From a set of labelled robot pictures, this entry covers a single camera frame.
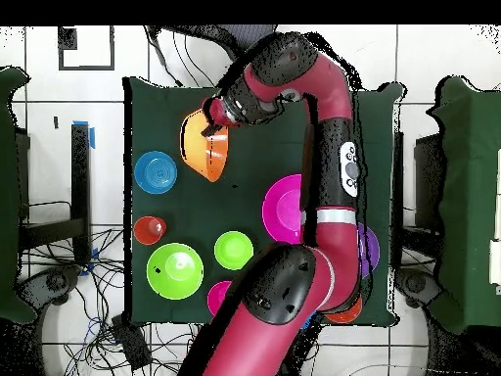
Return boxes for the large orange bowl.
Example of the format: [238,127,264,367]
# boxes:
[179,108,229,184]

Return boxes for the dark green tablecloth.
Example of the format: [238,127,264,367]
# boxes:
[122,75,404,328]

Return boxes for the blue cup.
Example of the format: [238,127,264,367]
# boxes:
[133,150,178,196]

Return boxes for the grey office chair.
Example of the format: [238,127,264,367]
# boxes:
[146,24,277,87]

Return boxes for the large pink bowl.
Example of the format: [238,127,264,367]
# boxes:
[261,173,304,246]

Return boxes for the orange cup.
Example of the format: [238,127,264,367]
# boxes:
[324,297,364,325]
[132,215,167,247]

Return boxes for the small green bowl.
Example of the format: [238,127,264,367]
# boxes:
[213,230,254,271]

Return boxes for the large green bowl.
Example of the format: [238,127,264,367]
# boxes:
[146,242,205,302]

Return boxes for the small crimson bowl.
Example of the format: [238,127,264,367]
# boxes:
[205,280,234,316]

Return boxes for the purple bowl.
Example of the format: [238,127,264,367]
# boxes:
[357,222,382,280]

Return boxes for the green cloth on side table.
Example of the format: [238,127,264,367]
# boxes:
[0,66,38,324]
[426,75,501,334]

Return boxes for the black chair base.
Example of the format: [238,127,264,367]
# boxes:
[17,264,83,306]
[394,267,443,310]

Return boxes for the black power strip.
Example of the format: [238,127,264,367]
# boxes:
[111,312,153,371]

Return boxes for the black metal frame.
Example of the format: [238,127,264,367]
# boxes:
[17,122,93,267]
[390,130,445,259]

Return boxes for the tangle of cables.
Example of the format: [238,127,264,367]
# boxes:
[19,228,205,376]

